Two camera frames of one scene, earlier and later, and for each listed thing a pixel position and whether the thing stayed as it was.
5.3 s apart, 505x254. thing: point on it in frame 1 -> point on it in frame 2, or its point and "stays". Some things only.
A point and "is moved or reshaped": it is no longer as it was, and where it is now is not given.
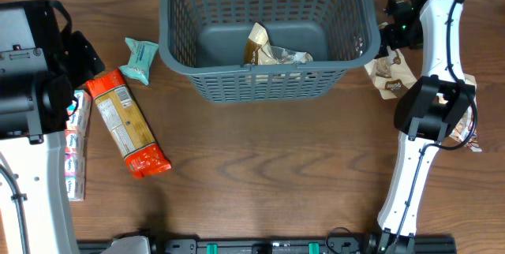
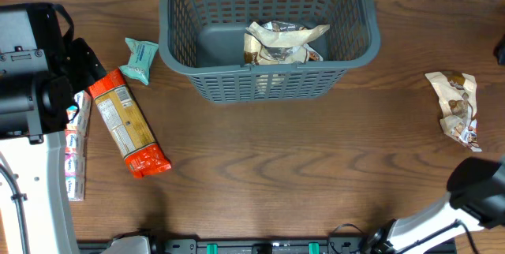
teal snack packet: x=141 y=57 stays
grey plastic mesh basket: x=203 y=15 stays
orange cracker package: x=129 y=128 stays
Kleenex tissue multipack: x=76 y=135 stays
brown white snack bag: x=391 y=73 -> x=286 y=34
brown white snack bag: x=259 y=50 is moved or reshaped
